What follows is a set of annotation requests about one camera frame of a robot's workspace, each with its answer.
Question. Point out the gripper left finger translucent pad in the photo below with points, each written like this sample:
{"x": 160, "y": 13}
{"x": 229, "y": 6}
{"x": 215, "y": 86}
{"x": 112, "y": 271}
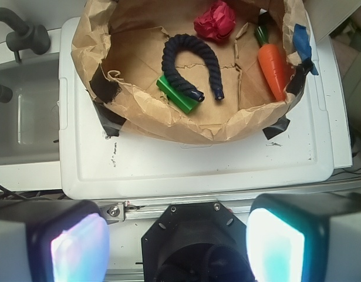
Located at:
{"x": 52, "y": 240}

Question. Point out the gripper right finger translucent pad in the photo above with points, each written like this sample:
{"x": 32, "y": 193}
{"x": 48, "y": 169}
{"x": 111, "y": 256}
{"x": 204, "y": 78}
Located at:
{"x": 305, "y": 237}

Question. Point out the orange toy carrot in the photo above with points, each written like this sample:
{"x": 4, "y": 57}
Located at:
{"x": 271, "y": 64}

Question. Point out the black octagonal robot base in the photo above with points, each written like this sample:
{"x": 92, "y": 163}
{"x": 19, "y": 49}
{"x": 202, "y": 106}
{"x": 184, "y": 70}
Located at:
{"x": 196, "y": 242}

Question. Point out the white plastic board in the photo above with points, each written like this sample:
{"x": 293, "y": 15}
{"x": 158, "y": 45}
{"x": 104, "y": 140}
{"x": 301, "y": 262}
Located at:
{"x": 94, "y": 166}

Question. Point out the grey sink basin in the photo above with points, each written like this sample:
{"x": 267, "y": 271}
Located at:
{"x": 29, "y": 122}

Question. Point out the green rectangular block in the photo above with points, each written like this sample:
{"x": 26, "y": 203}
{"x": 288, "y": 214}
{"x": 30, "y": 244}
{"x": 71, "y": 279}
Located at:
{"x": 183, "y": 102}

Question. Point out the brown paper bag tray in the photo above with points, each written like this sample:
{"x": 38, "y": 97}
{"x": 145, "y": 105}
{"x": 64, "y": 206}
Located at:
{"x": 121, "y": 48}

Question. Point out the blue tape piece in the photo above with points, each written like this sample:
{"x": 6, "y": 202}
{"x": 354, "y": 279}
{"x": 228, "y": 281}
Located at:
{"x": 302, "y": 46}

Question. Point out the dark grey faucet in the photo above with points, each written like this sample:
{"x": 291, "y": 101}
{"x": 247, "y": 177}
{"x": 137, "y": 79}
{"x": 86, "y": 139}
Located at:
{"x": 24, "y": 35}

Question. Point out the red crumpled paper ball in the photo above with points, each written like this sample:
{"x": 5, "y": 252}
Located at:
{"x": 217, "y": 23}

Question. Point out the metal corner bracket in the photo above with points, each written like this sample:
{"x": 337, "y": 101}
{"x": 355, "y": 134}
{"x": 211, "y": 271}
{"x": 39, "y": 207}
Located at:
{"x": 113, "y": 212}

